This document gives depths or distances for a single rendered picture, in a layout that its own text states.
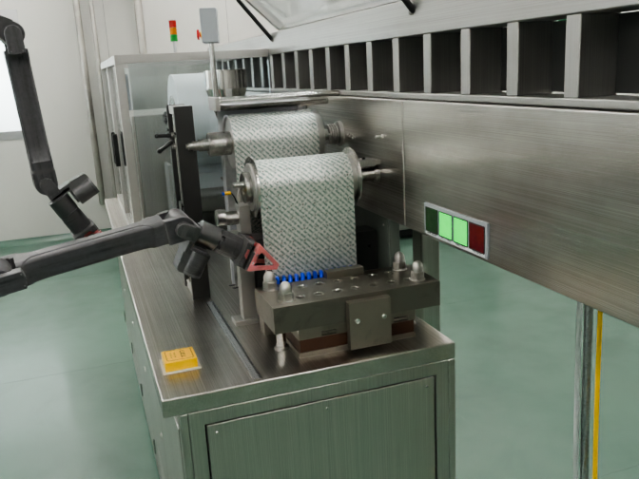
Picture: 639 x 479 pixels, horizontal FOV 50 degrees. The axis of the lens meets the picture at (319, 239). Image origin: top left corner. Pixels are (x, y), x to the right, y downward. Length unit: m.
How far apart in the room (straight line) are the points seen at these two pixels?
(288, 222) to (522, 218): 0.62
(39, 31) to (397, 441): 6.01
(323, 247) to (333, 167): 0.20
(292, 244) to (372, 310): 0.27
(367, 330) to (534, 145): 0.58
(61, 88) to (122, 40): 0.74
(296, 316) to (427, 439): 0.44
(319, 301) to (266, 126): 0.57
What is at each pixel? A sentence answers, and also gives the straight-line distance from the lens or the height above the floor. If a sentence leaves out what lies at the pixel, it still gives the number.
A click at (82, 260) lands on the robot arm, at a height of 1.15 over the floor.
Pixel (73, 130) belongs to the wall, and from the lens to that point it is 7.11.
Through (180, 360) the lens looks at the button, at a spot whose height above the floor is 0.92.
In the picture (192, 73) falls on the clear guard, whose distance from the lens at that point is 2.60.
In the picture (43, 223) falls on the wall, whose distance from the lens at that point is 7.23.
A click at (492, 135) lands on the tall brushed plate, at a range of 1.29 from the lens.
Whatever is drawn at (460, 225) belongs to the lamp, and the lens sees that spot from 1.40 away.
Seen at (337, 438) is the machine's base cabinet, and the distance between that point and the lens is 1.57.
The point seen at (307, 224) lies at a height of 1.15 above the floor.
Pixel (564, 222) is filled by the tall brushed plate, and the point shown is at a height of 1.26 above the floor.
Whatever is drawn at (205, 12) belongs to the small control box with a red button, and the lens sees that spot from 2.16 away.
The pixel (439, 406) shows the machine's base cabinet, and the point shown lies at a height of 0.75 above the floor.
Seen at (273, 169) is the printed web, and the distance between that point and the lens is 1.62.
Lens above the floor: 1.52
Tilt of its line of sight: 14 degrees down
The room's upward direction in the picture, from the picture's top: 3 degrees counter-clockwise
